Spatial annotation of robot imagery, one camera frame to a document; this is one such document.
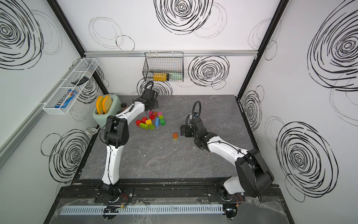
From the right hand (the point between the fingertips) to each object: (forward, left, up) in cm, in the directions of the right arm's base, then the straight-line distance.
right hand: (187, 127), depth 87 cm
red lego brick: (+11, +33, -9) cm, 36 cm away
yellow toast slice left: (+7, +57, +7) cm, 58 cm away
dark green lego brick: (+10, +18, -10) cm, 23 cm away
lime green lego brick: (-3, +8, -11) cm, 14 cm away
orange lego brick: (-1, +9, -9) cm, 12 cm away
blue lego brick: (+10, +23, -10) cm, 26 cm away
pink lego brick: (+18, +22, -10) cm, 30 cm away
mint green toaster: (+4, +59, +1) cm, 59 cm away
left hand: (+23, +26, -4) cm, 35 cm away
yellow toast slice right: (+11, +53, +9) cm, 55 cm away
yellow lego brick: (+10, +29, -10) cm, 32 cm away
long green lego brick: (+6, +31, -9) cm, 33 cm away
